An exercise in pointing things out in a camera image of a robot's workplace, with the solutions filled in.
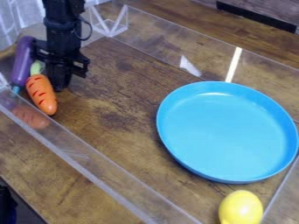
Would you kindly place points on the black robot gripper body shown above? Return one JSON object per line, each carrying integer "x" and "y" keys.
{"x": 61, "y": 48}

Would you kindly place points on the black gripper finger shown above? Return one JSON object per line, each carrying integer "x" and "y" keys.
{"x": 65, "y": 77}
{"x": 54, "y": 73}

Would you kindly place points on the orange toy carrot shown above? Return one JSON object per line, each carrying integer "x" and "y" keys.
{"x": 41, "y": 91}

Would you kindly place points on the purple toy eggplant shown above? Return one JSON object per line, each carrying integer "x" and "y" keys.
{"x": 22, "y": 63}

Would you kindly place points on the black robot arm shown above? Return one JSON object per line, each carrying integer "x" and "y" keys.
{"x": 63, "y": 11}

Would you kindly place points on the blue plastic plate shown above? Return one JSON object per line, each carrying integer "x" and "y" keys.
{"x": 228, "y": 132}

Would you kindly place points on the yellow toy lemon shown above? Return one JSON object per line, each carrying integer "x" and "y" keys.
{"x": 241, "y": 208}

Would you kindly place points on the clear acrylic corner bracket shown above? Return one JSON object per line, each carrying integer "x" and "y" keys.
{"x": 109, "y": 27}

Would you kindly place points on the clear acrylic enclosure wall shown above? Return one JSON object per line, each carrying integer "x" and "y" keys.
{"x": 93, "y": 165}

